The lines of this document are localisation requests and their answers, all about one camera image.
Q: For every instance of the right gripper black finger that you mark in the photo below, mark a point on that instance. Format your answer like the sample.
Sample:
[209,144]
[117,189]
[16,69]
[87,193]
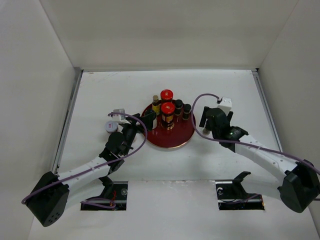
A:
[229,116]
[203,119]

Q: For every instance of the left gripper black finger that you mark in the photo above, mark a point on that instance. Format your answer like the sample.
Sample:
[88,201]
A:
[137,123]
[150,119]

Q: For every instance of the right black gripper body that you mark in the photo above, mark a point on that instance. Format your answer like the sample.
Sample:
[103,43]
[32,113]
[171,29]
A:
[215,134]

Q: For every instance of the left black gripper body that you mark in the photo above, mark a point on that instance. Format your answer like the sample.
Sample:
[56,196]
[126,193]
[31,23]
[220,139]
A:
[129,132]

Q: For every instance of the small yellow label bottle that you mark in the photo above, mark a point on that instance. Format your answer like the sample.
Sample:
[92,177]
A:
[156,105]

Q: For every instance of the black cap spice bottle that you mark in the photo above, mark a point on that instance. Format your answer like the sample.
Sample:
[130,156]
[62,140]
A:
[186,111]
[178,104]
[206,131]

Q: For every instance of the red lid sauce jar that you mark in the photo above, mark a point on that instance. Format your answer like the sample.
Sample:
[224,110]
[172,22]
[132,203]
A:
[167,115]
[166,96]

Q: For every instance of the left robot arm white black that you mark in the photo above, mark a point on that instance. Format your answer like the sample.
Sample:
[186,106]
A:
[54,193]

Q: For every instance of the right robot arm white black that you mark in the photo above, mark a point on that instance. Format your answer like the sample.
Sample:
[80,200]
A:
[296,184]

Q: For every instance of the round red lacquer tray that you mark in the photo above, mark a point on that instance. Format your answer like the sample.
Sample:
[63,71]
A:
[179,135]

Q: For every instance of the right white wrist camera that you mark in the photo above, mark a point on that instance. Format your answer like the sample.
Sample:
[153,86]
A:
[225,104]

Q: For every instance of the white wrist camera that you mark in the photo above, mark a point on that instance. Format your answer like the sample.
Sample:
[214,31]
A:
[119,117]
[225,104]

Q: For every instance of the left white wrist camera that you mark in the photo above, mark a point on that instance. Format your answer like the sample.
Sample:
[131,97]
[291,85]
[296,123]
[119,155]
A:
[119,117]

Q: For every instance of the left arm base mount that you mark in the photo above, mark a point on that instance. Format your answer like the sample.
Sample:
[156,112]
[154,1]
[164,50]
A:
[113,197]

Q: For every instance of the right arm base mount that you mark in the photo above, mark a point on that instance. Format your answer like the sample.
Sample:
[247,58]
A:
[231,196]

